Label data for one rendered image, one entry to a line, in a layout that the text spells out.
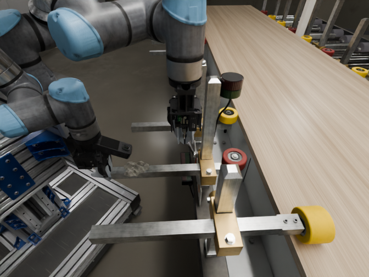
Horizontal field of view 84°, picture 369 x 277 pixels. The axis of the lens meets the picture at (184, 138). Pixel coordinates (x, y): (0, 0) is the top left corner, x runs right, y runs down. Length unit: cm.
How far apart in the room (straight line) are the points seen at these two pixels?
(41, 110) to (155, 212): 120
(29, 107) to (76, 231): 100
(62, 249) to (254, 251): 101
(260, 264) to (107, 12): 82
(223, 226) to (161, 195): 121
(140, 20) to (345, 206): 67
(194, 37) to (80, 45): 18
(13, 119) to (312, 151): 85
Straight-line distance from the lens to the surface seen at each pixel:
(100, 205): 147
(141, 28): 43
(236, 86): 55
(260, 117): 90
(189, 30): 39
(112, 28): 40
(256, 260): 85
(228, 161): 67
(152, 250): 149
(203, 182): 69
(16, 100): 59
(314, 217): 55
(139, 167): 70
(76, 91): 53
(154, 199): 165
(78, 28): 37
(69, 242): 143
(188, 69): 41
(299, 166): 75
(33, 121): 56
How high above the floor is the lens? 140
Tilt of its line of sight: 42 degrees down
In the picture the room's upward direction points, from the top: straight up
